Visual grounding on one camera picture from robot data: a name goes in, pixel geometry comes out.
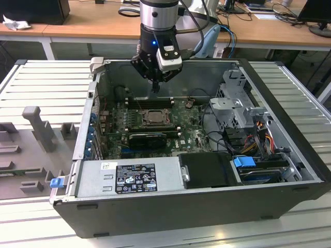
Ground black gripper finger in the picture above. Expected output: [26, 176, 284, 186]
[131, 53, 157, 94]
[156, 68, 181, 94]

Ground silver CPU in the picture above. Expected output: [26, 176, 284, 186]
[146, 111, 168, 122]

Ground metal socket cover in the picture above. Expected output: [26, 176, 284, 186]
[142, 108, 172, 126]

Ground CPU socket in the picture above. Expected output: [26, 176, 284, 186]
[141, 108, 173, 127]

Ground black cylindrical component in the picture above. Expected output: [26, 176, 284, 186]
[114, 86, 126, 102]

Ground white paper strip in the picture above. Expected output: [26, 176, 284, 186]
[120, 5, 142, 13]

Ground wooden desk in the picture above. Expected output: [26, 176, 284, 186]
[0, 22, 56, 61]
[41, 0, 331, 61]

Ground green motherboard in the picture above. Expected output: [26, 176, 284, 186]
[99, 99, 215, 160]

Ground silver drive cage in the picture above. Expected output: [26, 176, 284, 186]
[208, 69, 275, 156]

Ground black graphics card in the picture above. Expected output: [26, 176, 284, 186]
[128, 133, 168, 150]

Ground black monitor stand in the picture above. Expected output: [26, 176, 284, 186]
[219, 0, 246, 14]

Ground black plastic shroud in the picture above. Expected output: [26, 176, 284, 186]
[178, 152, 244, 189]

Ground white paper sheet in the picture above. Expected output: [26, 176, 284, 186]
[254, 11, 279, 20]

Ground hard disk in blue carrier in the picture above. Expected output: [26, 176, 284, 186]
[232, 156, 284, 186]

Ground black box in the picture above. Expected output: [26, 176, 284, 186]
[0, 0, 71, 26]

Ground silver power supply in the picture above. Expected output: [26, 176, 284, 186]
[74, 156, 187, 198]

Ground crumpled white paper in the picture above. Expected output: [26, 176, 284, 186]
[2, 14, 32, 31]

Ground black open PC case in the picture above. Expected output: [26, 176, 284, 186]
[49, 57, 331, 240]

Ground blue case latch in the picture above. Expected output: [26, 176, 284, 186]
[51, 177, 65, 189]

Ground grey parts rack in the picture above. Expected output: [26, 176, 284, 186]
[0, 105, 81, 201]

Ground black monitor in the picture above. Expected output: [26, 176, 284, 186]
[297, 0, 331, 39]

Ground green RAM stick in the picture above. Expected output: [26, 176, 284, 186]
[0, 169, 26, 178]

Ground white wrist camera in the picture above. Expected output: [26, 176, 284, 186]
[156, 33, 184, 72]

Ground grey case handle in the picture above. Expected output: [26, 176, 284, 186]
[89, 57, 106, 75]

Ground blue cable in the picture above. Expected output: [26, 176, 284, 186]
[219, 24, 236, 59]

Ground yellow red wire bundle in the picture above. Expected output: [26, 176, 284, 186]
[254, 121, 275, 152]

